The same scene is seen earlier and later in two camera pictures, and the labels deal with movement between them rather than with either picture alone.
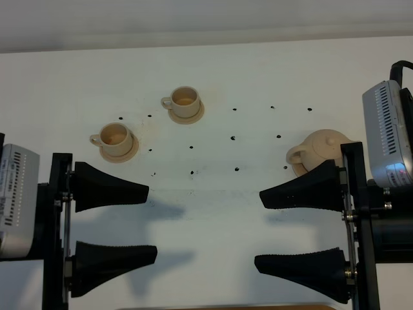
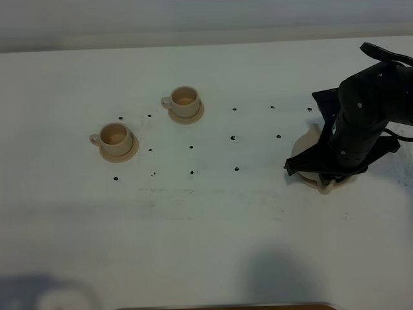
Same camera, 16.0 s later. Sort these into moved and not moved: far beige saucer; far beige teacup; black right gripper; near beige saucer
Moved: black right gripper
Not moved: far beige saucer; near beige saucer; far beige teacup
